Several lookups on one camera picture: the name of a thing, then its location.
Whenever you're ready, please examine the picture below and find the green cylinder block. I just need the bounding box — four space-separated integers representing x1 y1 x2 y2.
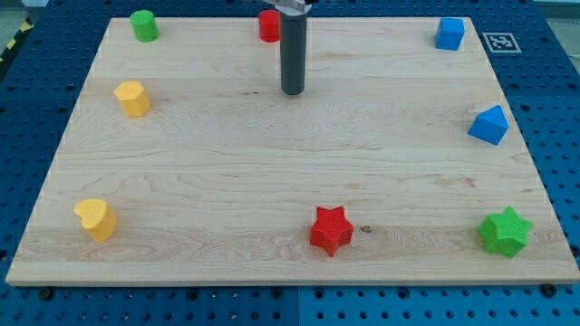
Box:
130 10 159 43

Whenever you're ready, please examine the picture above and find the red cylinder block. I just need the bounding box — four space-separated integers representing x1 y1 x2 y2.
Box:
257 9 280 43

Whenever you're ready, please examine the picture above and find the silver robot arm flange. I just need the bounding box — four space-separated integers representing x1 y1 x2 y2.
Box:
262 0 317 14

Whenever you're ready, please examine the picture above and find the blue pentagon block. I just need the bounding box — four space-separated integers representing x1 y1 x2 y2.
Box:
468 105 509 146

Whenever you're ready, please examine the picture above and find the black bolt left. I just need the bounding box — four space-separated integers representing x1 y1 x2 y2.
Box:
38 287 53 301

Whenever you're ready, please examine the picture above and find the yellow black hazard tape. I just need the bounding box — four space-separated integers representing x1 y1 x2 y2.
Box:
1 16 34 65

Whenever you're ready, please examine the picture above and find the black bolt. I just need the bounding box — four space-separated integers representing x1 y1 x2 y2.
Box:
38 287 53 301
540 283 557 298

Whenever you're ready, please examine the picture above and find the yellow hexagon block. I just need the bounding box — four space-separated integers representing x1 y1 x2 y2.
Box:
113 81 151 118

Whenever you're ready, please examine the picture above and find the wooden board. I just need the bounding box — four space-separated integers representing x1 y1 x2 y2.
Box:
6 17 579 287

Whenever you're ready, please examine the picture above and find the green star block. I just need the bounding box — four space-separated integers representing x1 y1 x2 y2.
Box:
478 206 533 258

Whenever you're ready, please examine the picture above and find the white fiducial marker tag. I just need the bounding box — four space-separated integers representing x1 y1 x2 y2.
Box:
482 32 521 53

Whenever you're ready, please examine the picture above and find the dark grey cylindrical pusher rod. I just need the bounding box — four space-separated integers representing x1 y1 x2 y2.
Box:
280 12 307 96

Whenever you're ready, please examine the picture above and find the yellow heart block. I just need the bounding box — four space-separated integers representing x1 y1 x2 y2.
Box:
73 198 118 243

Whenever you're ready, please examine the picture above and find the black bolt right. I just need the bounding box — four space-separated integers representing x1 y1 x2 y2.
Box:
540 283 557 298

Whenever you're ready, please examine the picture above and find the red star block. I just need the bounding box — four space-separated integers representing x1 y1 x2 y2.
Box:
309 206 354 257

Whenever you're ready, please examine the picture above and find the blue cube block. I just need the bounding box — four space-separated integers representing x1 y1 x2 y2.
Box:
435 17 465 51

